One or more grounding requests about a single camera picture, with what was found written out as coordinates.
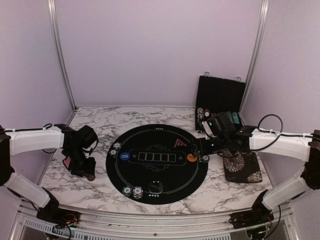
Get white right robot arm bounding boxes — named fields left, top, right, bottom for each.
left=194, top=112, right=320, bottom=224

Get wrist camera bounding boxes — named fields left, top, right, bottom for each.
left=201, top=112, right=237, bottom=140
left=76, top=125, right=99, bottom=156

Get blue small blind button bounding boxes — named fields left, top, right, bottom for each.
left=119, top=152, right=131, bottom=161

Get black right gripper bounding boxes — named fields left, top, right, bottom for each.
left=188, top=135, right=230, bottom=158

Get aluminium front rail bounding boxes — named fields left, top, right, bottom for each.
left=9, top=200, right=300, bottom=240

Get green chips in case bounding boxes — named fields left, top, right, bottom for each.
left=226, top=111, right=242, bottom=125

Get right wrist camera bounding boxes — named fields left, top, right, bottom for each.
left=201, top=112, right=237, bottom=140

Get black floral rectangular tray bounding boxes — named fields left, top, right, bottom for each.
left=222, top=151, right=263, bottom=184

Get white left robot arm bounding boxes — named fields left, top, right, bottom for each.
left=0, top=123, right=99, bottom=223

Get red chip stack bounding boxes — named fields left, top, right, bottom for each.
left=85, top=175, right=96, bottom=182

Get aluminium frame post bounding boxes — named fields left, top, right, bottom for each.
left=47, top=0, right=77, bottom=112
left=240, top=0, right=270, bottom=111

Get left aluminium frame post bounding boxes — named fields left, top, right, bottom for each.
left=47, top=0, right=77, bottom=112

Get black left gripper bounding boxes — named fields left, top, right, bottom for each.
left=65, top=146, right=96, bottom=178

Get round black poker mat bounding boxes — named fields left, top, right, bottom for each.
left=105, top=124, right=209, bottom=205

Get clear round dealer button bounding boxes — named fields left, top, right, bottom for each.
left=148, top=181, right=164, bottom=194

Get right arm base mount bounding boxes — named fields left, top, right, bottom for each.
left=228, top=206, right=274, bottom=229

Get orange big blind button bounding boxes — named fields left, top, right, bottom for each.
left=186, top=153, right=198, bottom=163

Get small green fifty chip stack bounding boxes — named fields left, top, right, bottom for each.
left=109, top=149, right=118, bottom=158

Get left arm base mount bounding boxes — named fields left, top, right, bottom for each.
left=36, top=199, right=80, bottom=228

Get right aluminium frame post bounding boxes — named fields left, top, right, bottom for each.
left=240, top=0, right=270, bottom=111

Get black poker chip case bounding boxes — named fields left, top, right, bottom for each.
left=195, top=75, right=246, bottom=132

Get small blue ten chip stack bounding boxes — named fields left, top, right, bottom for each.
left=112, top=142, right=121, bottom=150

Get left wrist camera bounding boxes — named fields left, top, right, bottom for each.
left=76, top=125, right=99, bottom=156

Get red playing card deck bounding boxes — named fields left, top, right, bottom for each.
left=62, top=157, right=70, bottom=168

